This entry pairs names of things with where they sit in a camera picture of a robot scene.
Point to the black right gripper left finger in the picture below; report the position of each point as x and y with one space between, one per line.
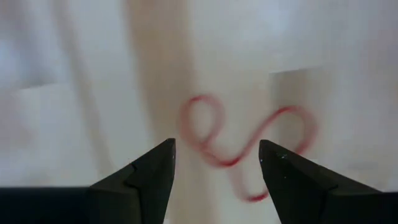
124 199

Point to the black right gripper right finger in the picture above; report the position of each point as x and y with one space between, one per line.
311 199

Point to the thin brown rubber band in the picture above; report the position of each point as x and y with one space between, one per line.
228 162

